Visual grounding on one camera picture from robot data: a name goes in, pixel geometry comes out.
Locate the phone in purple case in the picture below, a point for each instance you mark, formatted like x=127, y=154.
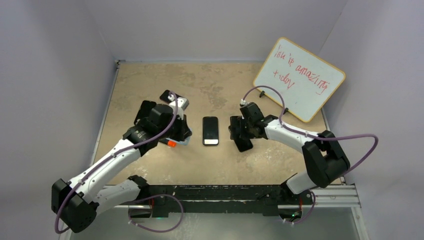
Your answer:
x=169, y=97

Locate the black phone silver frame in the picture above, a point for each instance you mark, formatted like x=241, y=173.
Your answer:
x=210, y=131

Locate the aluminium frame rail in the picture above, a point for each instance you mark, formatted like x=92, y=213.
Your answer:
x=334, y=196

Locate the light blue phone case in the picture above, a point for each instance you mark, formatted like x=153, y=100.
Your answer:
x=184, y=143

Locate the black phone dark frame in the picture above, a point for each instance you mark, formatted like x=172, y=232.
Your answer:
x=243, y=144

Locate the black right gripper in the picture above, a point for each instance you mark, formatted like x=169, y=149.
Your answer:
x=236, y=122

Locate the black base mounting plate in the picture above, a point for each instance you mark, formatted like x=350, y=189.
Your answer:
x=268, y=200

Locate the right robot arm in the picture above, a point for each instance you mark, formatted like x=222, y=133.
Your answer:
x=323, y=156

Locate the black orange highlighter marker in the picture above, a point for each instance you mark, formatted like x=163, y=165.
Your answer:
x=168, y=142

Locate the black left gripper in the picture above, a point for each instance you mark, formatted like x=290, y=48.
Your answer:
x=184, y=132

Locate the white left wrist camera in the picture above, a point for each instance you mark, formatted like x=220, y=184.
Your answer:
x=175, y=105

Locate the whiteboard with red writing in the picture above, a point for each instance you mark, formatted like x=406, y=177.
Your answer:
x=297, y=79

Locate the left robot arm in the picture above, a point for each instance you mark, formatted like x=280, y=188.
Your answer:
x=99, y=179

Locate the small black phone case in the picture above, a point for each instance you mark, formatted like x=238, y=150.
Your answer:
x=144, y=110

